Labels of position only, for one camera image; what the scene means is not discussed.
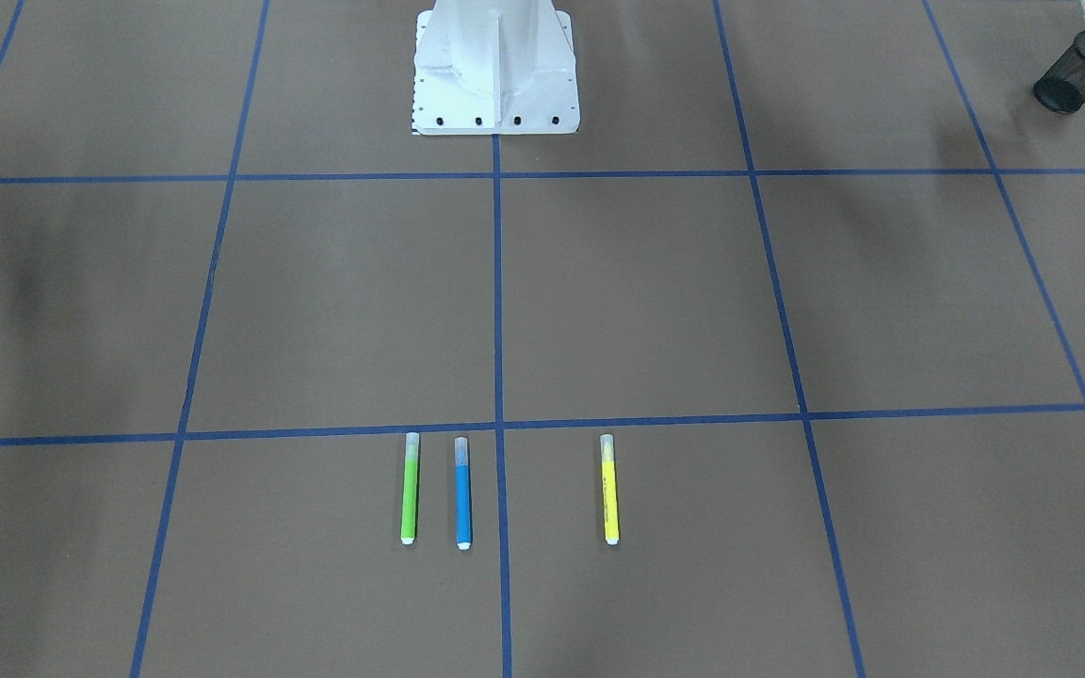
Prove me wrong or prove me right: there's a green highlighter pen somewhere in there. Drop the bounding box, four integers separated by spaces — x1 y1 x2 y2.
399 432 419 546

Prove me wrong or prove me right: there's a yellow highlighter pen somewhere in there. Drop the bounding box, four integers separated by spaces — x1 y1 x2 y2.
599 433 621 546

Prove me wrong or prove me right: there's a blue highlighter pen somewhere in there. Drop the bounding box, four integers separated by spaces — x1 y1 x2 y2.
454 437 473 551

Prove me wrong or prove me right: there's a black mesh pen cup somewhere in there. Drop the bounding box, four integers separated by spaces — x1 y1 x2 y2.
1032 31 1085 113

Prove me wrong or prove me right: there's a white pedestal column base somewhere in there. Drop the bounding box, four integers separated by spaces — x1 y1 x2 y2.
411 1 580 135

